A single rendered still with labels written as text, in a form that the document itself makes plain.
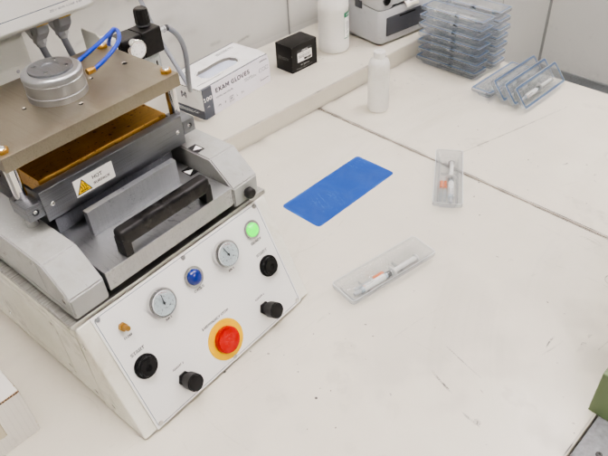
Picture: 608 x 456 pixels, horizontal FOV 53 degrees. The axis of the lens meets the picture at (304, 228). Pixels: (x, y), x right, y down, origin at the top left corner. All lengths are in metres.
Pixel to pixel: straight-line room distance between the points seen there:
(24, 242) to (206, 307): 0.25
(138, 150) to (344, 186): 0.50
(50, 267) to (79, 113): 0.20
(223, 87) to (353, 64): 0.37
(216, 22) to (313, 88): 0.32
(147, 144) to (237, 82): 0.61
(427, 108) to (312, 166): 0.36
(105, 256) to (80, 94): 0.22
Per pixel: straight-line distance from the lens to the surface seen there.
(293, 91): 1.50
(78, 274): 0.80
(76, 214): 0.88
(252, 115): 1.41
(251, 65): 1.49
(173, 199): 0.82
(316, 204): 1.20
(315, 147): 1.37
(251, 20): 1.73
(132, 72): 0.92
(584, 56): 3.24
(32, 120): 0.85
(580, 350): 1.00
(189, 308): 0.88
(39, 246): 0.82
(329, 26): 1.65
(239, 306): 0.93
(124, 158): 0.87
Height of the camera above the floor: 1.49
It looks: 40 degrees down
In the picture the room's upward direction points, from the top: 4 degrees counter-clockwise
